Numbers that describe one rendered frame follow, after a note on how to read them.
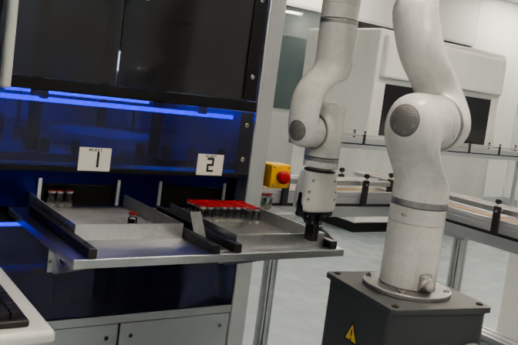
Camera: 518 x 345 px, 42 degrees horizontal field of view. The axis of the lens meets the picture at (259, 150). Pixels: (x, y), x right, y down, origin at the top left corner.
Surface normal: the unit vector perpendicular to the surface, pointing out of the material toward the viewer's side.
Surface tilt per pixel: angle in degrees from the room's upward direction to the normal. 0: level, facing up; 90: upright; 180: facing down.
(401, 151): 127
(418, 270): 90
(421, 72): 142
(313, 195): 91
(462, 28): 90
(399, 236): 90
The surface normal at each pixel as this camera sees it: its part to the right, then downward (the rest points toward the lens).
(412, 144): -0.54, 0.53
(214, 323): 0.56, 0.15
